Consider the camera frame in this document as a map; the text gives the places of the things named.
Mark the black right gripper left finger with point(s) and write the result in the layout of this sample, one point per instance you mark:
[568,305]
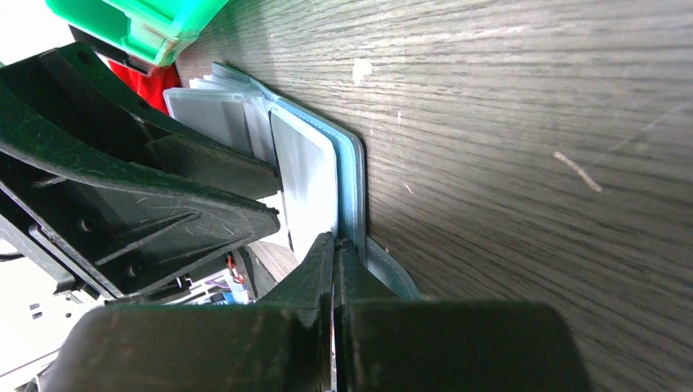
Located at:
[279,343]

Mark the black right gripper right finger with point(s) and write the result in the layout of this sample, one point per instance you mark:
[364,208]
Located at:
[385,343]

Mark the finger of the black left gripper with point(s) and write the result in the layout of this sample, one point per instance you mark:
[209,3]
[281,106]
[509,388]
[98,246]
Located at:
[124,228]
[65,106]

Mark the blue card holder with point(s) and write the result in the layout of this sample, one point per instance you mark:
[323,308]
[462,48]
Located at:
[233,108]

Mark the green bin with dark cards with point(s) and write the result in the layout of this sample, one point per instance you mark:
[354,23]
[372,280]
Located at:
[155,31]

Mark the red cloth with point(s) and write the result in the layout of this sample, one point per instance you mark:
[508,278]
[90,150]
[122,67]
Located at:
[149,88]

